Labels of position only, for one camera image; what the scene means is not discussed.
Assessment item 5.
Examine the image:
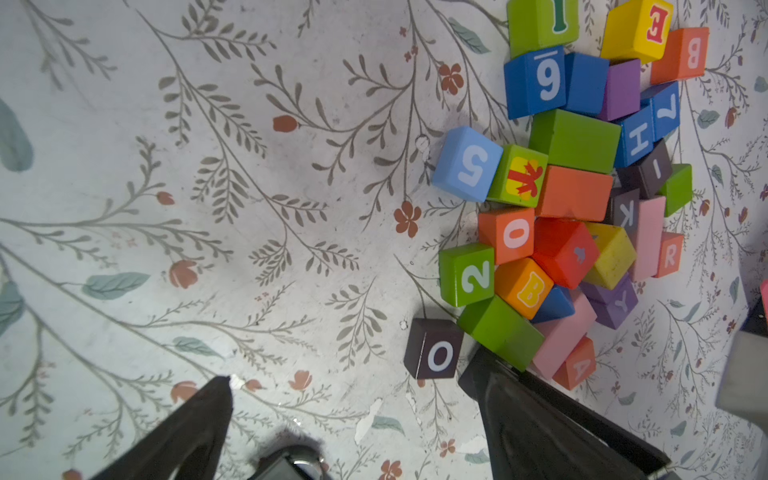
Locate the dark block minus sign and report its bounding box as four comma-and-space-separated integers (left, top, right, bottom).
617, 139, 672, 199

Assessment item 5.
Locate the orange block number 0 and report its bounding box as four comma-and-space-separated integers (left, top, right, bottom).
478, 207, 535, 265

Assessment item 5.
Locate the green long block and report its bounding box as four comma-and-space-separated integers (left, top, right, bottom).
458, 296, 545, 371

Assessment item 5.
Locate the orange block letter R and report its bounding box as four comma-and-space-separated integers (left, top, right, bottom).
654, 231, 685, 278

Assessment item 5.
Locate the blue block letter H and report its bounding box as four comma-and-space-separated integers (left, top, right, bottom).
614, 106, 654, 169

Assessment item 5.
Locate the pink long block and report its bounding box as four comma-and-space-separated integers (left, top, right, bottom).
630, 196, 666, 282

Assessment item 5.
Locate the orange block letter A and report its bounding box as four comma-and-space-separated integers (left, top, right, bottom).
553, 336, 597, 390

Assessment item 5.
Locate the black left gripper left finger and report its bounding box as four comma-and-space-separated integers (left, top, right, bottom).
95, 376, 233, 479

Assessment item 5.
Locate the green block number 1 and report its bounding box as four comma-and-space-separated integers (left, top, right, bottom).
507, 0, 580, 59

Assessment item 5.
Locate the orange block letter B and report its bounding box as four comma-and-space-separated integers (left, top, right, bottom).
650, 27, 710, 85

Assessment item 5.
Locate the yellow block letter E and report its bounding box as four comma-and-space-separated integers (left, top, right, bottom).
600, 0, 675, 64

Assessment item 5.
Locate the dark block letter O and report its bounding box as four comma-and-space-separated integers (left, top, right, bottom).
404, 318, 464, 380

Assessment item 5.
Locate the light blue block number 5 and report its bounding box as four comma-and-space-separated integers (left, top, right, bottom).
432, 126, 503, 203

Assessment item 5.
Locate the purple block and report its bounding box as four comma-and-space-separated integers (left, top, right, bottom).
598, 59, 642, 122

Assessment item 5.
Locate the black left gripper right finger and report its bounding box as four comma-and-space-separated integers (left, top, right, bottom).
459, 346, 670, 479

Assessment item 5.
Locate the blue block number 7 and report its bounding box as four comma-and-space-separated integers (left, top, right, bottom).
640, 81, 680, 142

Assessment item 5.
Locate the plain green block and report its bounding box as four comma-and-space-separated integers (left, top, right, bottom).
659, 164, 693, 217

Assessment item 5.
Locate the blue block number 6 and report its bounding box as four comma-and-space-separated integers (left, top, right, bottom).
504, 46, 567, 120

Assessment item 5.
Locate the plain blue block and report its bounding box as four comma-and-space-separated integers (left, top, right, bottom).
564, 53, 610, 116

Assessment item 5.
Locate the green block number 2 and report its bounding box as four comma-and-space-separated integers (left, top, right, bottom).
438, 243, 495, 308

